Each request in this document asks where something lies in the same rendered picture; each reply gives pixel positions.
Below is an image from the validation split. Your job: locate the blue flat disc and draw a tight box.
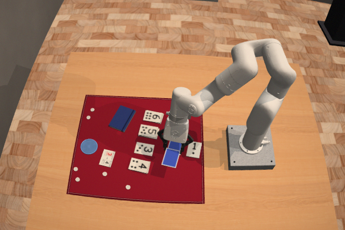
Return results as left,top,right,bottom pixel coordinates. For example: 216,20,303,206
81,139,98,155

